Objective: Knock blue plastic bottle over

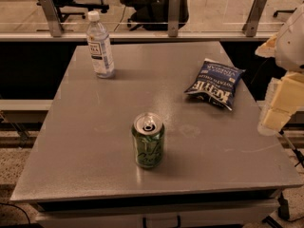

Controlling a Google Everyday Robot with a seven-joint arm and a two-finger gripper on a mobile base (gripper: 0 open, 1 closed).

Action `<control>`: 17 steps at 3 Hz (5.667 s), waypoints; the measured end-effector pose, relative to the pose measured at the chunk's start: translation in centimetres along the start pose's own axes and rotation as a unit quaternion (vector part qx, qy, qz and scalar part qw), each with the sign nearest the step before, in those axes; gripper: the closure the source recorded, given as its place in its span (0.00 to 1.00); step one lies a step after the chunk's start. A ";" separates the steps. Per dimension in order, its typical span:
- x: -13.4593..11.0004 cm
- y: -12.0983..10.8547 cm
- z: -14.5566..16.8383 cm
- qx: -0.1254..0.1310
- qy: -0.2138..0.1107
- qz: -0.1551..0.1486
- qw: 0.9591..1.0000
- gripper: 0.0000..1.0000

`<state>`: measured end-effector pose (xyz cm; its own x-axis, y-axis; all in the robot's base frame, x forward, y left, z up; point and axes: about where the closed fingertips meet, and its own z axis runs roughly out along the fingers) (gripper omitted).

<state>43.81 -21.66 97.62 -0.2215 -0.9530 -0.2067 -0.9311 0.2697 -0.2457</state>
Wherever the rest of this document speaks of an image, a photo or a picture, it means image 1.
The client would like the left metal railing post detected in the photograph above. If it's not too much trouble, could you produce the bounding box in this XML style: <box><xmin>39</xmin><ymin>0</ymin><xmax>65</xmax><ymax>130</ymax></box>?
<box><xmin>39</xmin><ymin>0</ymin><xmax>63</xmax><ymax>37</ymax></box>

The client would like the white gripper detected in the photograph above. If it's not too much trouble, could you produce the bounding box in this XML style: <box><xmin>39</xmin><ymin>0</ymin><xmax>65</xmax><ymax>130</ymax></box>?
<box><xmin>255</xmin><ymin>4</ymin><xmax>304</xmax><ymax>132</ymax></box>

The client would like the metal railing post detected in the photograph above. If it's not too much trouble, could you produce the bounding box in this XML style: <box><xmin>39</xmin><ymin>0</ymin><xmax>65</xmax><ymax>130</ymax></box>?
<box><xmin>167</xmin><ymin>0</ymin><xmax>181</xmax><ymax>37</ymax></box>
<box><xmin>39</xmin><ymin>0</ymin><xmax>63</xmax><ymax>37</ymax></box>
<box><xmin>242</xmin><ymin>0</ymin><xmax>267</xmax><ymax>37</ymax></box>

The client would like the clear plastic water bottle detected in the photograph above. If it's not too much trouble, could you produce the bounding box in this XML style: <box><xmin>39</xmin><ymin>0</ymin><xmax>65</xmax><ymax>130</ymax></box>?
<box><xmin>86</xmin><ymin>10</ymin><xmax>114</xmax><ymax>78</ymax></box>

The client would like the green soda can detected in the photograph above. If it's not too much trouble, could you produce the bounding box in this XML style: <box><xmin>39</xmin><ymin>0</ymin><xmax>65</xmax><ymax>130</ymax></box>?
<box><xmin>131</xmin><ymin>112</ymin><xmax>164</xmax><ymax>169</ymax></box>

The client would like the middle metal railing post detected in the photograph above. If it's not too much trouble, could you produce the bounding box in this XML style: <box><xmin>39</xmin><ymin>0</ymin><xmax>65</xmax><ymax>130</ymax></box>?
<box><xmin>167</xmin><ymin>0</ymin><xmax>181</xmax><ymax>37</ymax></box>

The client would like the blue Kettle chips bag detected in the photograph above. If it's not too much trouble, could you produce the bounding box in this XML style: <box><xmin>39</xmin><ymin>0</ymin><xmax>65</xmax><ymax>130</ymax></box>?
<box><xmin>184</xmin><ymin>59</ymin><xmax>245</xmax><ymax>110</ymax></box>

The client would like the right metal railing post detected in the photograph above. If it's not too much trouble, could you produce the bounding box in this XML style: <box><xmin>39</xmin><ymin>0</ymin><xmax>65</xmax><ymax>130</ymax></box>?
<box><xmin>242</xmin><ymin>0</ymin><xmax>267</xmax><ymax>37</ymax></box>

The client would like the black floor cable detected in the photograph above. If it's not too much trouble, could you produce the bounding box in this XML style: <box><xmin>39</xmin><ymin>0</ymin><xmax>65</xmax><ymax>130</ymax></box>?
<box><xmin>0</xmin><ymin>201</ymin><xmax>32</xmax><ymax>226</ymax></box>

